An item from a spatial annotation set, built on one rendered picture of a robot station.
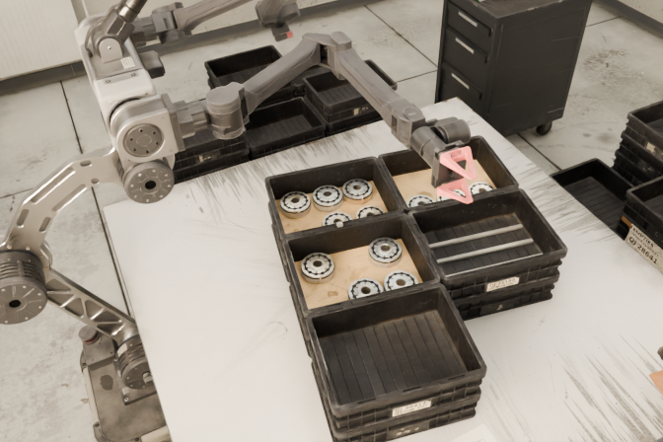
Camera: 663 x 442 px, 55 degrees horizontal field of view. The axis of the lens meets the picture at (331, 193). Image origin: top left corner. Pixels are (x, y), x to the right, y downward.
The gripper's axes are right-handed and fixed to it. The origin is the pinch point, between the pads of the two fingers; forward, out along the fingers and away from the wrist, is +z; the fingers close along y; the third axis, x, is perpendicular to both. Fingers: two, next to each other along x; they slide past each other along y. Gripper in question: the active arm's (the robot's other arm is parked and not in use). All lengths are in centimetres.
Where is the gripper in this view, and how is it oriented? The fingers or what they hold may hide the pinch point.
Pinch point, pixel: (470, 188)
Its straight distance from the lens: 131.1
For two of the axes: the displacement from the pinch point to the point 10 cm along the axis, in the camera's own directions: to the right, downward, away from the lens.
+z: 4.1, 5.9, -7.0
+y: 0.2, 7.5, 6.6
